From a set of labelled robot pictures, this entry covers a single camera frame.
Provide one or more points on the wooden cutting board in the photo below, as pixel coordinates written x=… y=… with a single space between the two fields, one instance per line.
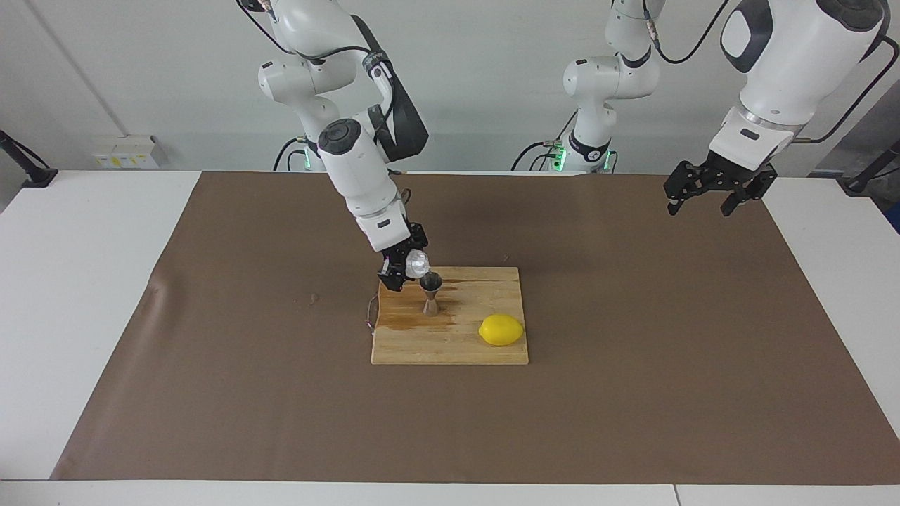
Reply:
x=450 y=348

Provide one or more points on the brown paper table mat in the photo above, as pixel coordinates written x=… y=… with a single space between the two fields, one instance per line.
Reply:
x=281 y=422

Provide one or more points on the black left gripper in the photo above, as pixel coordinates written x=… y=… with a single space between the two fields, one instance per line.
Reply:
x=731 y=174

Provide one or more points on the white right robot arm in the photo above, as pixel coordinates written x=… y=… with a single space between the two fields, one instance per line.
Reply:
x=358 y=161

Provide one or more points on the white wall socket box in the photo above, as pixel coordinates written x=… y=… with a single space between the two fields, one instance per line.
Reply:
x=126 y=154

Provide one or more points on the yellow lemon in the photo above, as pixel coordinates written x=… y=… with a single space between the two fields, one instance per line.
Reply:
x=500 y=330

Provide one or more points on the black clamp stand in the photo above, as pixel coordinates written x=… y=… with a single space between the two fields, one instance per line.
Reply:
x=861 y=184
x=39 y=176

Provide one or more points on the blue object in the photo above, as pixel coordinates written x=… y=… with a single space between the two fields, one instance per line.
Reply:
x=895 y=218

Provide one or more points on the steel double jigger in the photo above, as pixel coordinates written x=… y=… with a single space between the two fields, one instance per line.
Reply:
x=431 y=306

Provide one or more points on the small clear plastic cup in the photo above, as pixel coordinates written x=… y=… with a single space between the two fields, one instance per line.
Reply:
x=417 y=264

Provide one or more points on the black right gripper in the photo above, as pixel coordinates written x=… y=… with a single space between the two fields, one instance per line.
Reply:
x=398 y=256

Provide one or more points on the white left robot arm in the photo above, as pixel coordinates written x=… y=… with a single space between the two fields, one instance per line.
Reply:
x=794 y=56

